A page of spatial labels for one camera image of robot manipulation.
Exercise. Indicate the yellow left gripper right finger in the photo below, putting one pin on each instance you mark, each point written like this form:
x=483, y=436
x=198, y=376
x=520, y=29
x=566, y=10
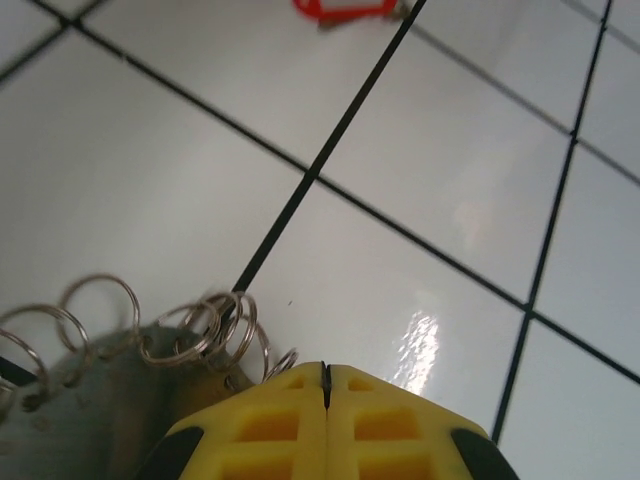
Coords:
x=390, y=430

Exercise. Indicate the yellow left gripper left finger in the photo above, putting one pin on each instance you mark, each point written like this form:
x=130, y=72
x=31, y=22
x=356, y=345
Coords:
x=270, y=430

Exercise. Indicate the red plastic key tag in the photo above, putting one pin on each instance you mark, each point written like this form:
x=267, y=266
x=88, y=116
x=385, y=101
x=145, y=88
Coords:
x=305, y=10

